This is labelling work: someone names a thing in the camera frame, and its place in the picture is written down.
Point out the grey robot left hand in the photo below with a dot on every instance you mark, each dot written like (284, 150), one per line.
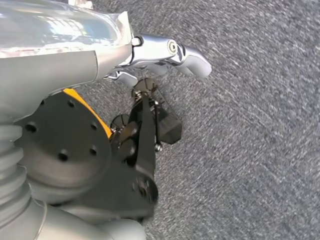
(50, 66)

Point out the yellow floor tape square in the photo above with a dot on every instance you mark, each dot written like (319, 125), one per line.
(97, 119)

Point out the black robot foot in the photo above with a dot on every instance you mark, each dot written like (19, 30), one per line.
(170, 127)

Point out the black robot leg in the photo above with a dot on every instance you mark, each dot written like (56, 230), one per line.
(62, 139)

